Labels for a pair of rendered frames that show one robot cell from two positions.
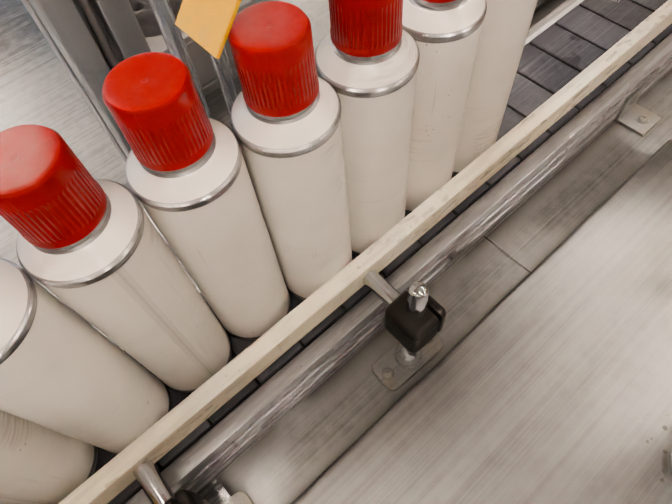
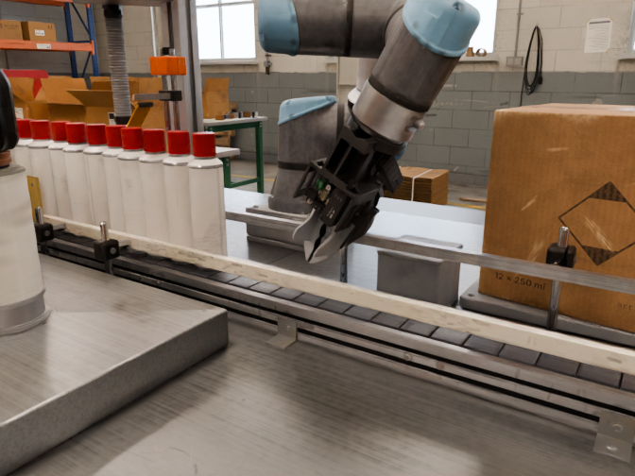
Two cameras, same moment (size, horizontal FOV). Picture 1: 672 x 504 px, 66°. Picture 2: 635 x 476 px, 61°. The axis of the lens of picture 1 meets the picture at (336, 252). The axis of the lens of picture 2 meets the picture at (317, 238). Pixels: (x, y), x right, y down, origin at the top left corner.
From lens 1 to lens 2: 0.92 m
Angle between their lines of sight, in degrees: 65
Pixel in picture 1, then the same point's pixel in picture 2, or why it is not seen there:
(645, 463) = not seen: hidden behind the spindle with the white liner
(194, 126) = (111, 137)
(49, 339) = (75, 160)
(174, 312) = (93, 186)
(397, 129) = (144, 180)
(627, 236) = (153, 298)
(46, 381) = (68, 168)
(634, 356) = (82, 299)
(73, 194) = (92, 133)
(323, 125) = (124, 155)
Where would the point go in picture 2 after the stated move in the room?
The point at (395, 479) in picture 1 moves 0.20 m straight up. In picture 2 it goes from (47, 265) to (27, 136)
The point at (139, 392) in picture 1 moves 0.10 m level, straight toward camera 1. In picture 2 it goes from (83, 211) to (42, 225)
